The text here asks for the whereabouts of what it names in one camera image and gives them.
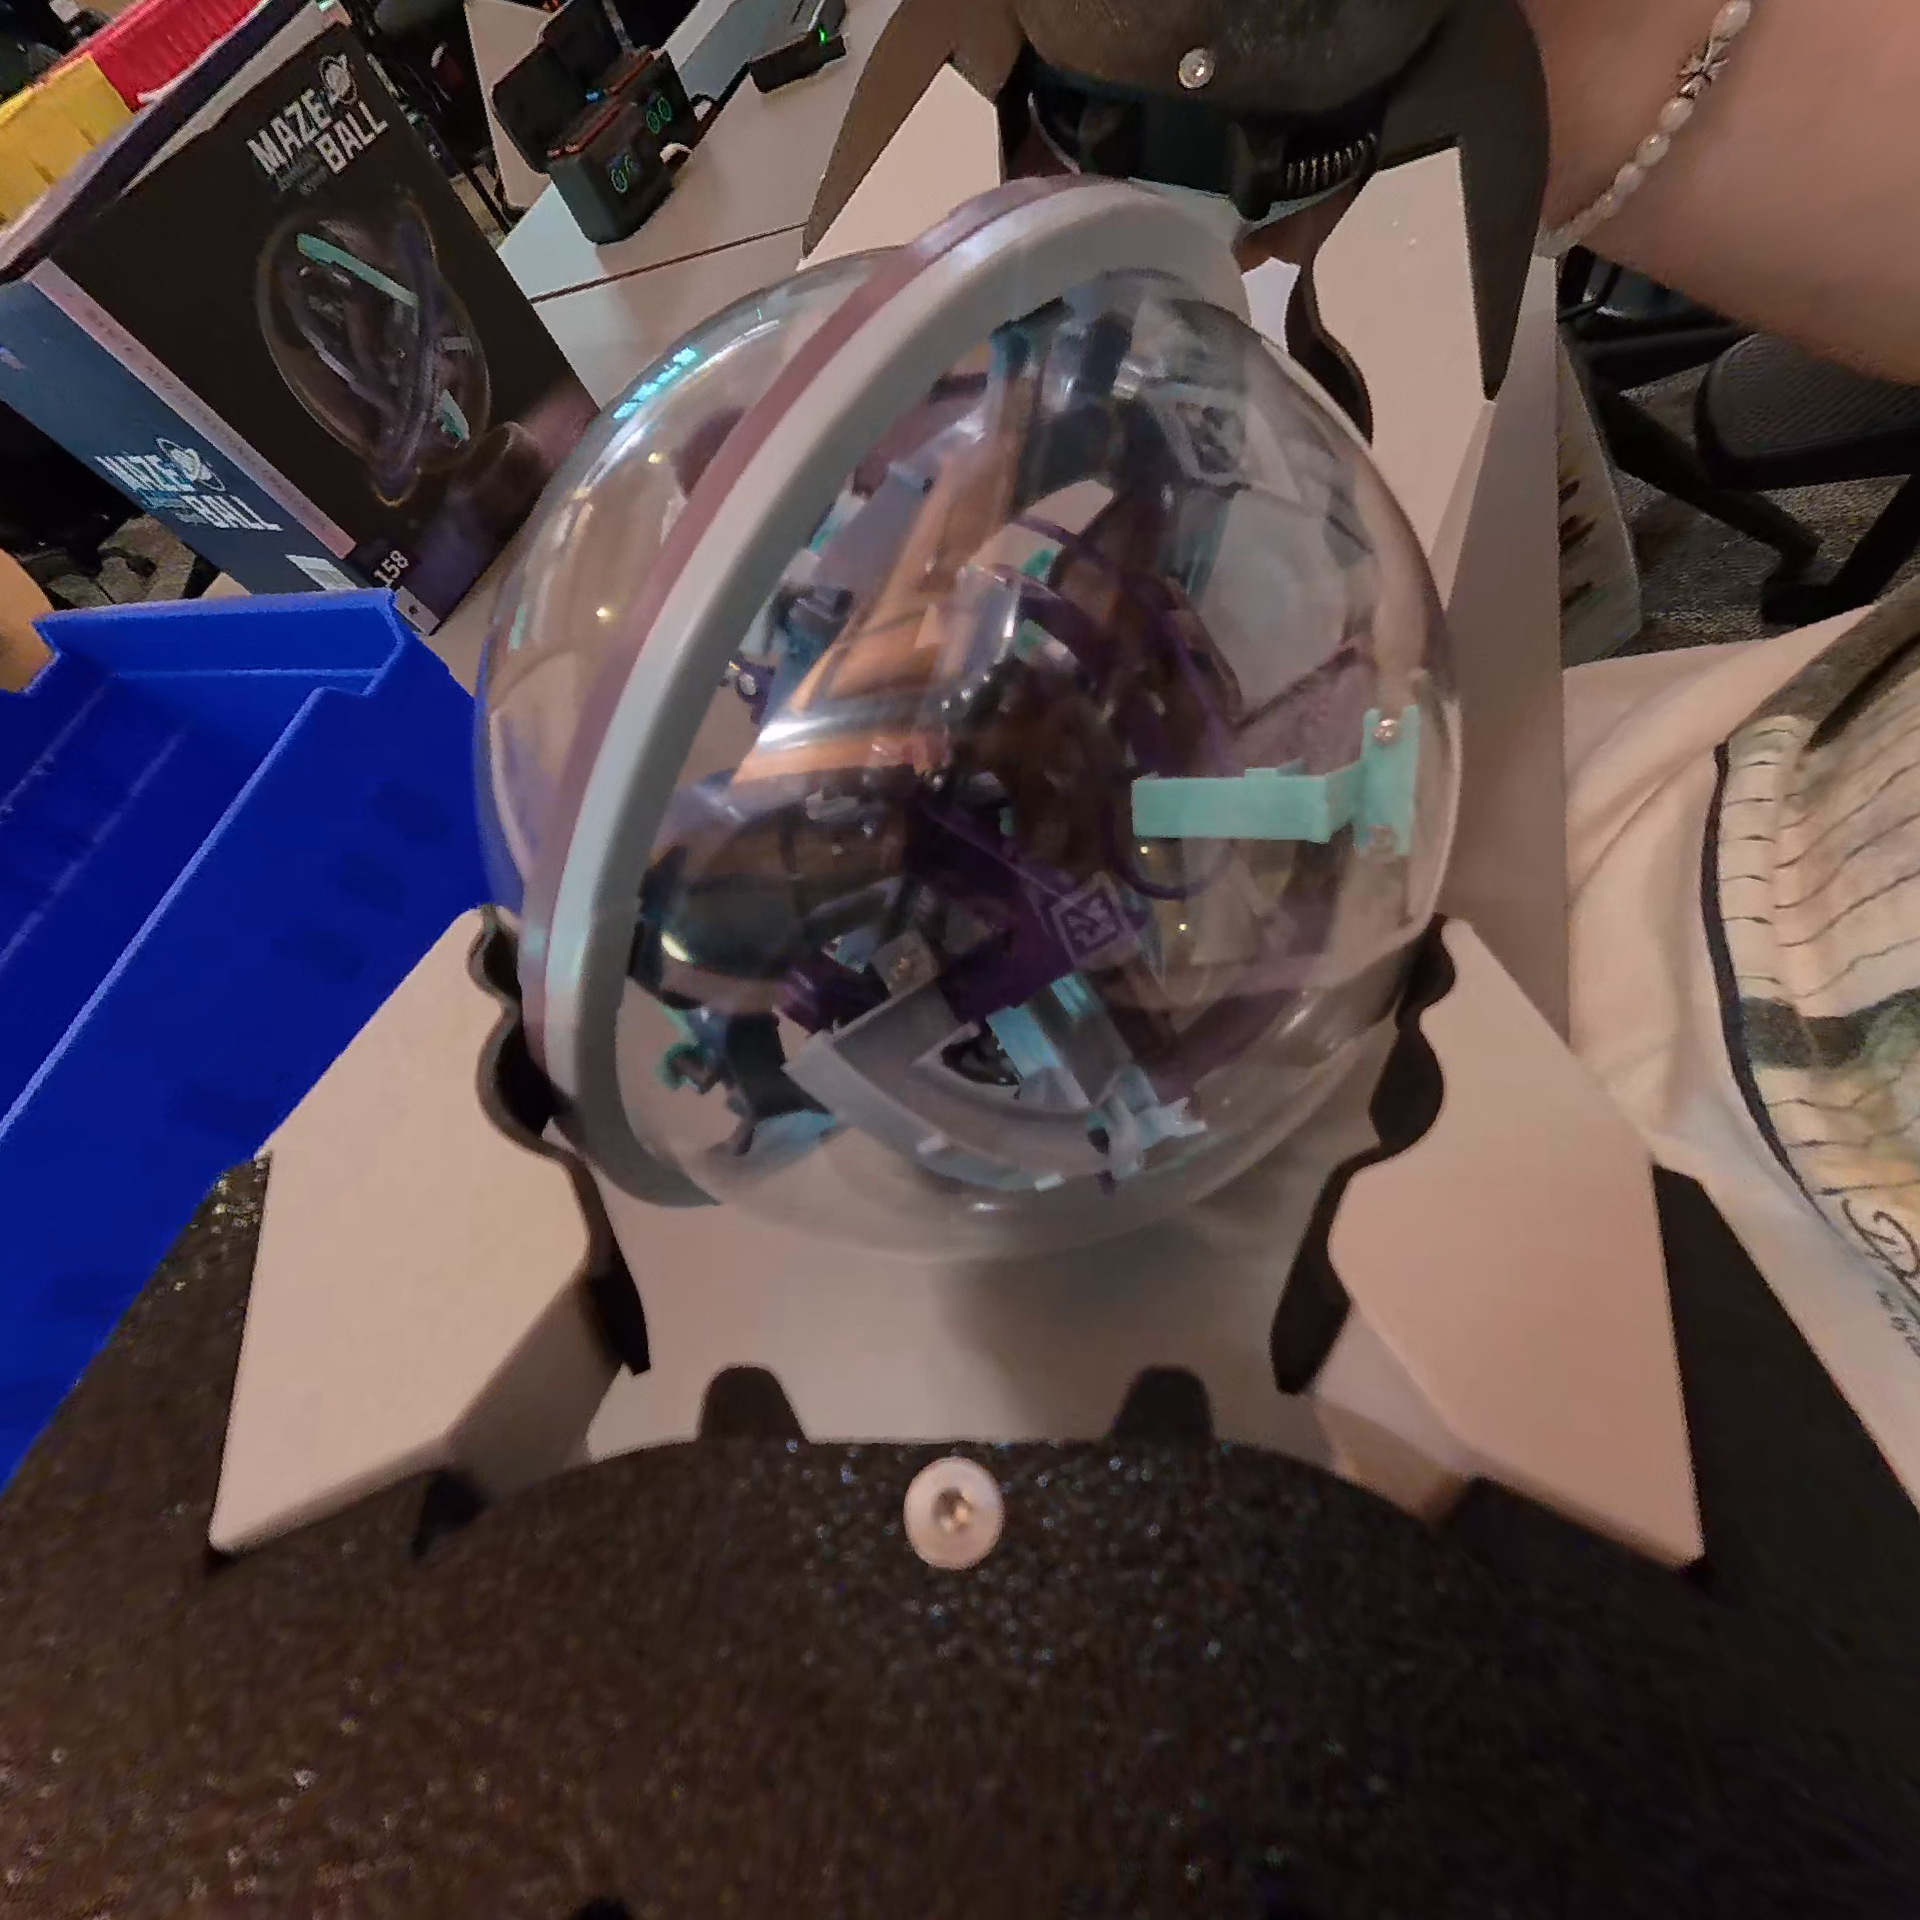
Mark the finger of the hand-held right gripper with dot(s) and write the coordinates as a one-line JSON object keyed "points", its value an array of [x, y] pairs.
{"points": [[937, 182], [1500, 674]]}

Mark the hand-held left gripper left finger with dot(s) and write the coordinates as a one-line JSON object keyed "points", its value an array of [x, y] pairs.
{"points": [[421, 1276]]}

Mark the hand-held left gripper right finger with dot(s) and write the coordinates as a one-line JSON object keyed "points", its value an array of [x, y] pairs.
{"points": [[1515, 1276]]}

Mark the clear plastic maze ball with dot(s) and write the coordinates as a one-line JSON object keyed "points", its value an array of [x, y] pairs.
{"points": [[974, 721]]}

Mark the person's right forearm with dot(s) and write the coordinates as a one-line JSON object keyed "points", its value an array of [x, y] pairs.
{"points": [[1800, 182]]}

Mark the person's right hand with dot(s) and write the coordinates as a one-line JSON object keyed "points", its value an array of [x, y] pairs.
{"points": [[1589, 76]]}

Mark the white printed container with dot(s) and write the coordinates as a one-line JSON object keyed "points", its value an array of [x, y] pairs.
{"points": [[1598, 524]]}

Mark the small black device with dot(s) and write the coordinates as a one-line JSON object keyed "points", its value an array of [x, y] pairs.
{"points": [[795, 57]]}

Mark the black charging case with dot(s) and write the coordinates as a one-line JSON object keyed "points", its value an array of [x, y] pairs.
{"points": [[562, 44], [621, 148]]}

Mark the black office chair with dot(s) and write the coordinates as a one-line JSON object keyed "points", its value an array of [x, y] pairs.
{"points": [[1786, 435]]}

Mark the blue plastic bin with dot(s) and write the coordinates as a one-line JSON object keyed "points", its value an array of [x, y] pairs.
{"points": [[194, 902]]}

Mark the dark toy packaging box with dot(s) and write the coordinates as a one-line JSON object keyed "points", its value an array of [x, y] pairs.
{"points": [[224, 300]]}

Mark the yellow plastic bin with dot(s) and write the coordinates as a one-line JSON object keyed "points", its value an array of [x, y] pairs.
{"points": [[53, 143]]}

